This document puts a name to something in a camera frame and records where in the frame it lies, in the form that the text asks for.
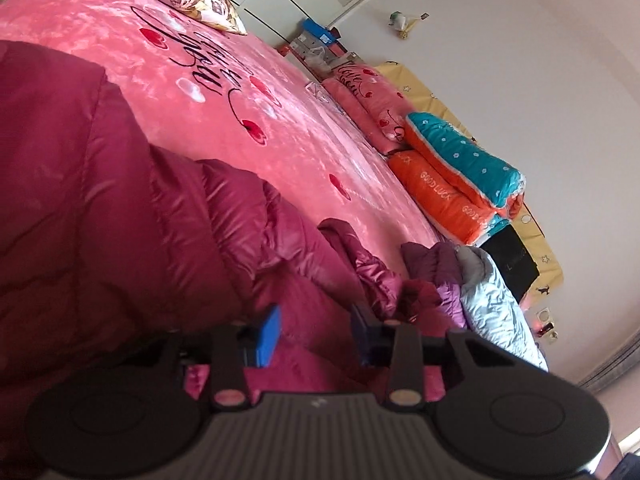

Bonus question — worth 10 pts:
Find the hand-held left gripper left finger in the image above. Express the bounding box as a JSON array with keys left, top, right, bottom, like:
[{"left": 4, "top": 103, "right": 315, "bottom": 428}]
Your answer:
[{"left": 150, "top": 305, "right": 282, "bottom": 411}]

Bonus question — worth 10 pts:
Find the light blue down jacket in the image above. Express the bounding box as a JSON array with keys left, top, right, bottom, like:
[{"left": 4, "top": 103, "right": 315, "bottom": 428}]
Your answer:
[{"left": 455, "top": 247, "right": 548, "bottom": 371}]

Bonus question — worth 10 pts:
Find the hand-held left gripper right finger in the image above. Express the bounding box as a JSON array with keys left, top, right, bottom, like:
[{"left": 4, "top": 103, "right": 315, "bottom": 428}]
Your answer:
[{"left": 351, "top": 304, "right": 506, "bottom": 408}]

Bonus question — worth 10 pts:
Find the yellow headboard cover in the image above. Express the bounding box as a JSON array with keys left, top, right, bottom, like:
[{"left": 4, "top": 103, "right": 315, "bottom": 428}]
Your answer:
[{"left": 375, "top": 60, "right": 563, "bottom": 306}]

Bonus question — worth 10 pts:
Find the pink heart-print bed blanket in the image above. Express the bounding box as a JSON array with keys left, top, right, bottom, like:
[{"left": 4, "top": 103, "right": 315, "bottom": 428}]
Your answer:
[{"left": 0, "top": 0, "right": 443, "bottom": 271}]

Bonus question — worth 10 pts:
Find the blue box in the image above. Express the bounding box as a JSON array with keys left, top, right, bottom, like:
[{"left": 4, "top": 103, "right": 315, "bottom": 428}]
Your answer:
[{"left": 302, "top": 19, "right": 343, "bottom": 46}]

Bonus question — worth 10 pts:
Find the purple down jacket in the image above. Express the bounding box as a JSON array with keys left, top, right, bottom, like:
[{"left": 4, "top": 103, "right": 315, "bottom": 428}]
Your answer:
[{"left": 401, "top": 241, "right": 471, "bottom": 330}]

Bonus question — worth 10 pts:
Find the teal and orange quilt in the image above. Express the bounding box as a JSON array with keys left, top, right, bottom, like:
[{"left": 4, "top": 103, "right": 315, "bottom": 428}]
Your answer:
[{"left": 387, "top": 111, "right": 528, "bottom": 246}]

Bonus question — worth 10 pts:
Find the maroon down jacket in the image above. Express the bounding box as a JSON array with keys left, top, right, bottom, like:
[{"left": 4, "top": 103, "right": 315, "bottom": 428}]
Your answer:
[{"left": 0, "top": 39, "right": 446, "bottom": 466}]

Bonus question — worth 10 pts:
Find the pink heart-print pillow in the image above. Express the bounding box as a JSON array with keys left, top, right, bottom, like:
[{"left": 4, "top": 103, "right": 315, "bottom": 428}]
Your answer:
[{"left": 322, "top": 62, "right": 416, "bottom": 156}]

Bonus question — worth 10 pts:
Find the grey curtain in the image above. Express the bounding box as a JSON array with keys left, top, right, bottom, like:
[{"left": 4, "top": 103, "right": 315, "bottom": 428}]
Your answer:
[{"left": 575, "top": 330, "right": 640, "bottom": 393}]

